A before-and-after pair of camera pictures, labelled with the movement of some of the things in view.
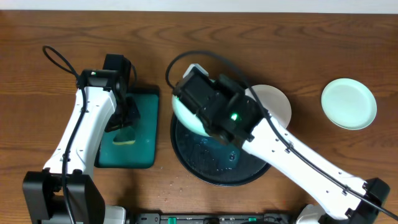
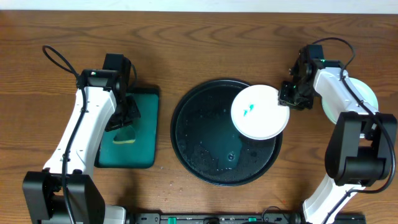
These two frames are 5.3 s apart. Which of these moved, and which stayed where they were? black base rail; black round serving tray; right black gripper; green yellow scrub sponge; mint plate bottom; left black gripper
Moved: mint plate bottom; right black gripper
Stayed: green yellow scrub sponge; black base rail; black round serving tray; left black gripper
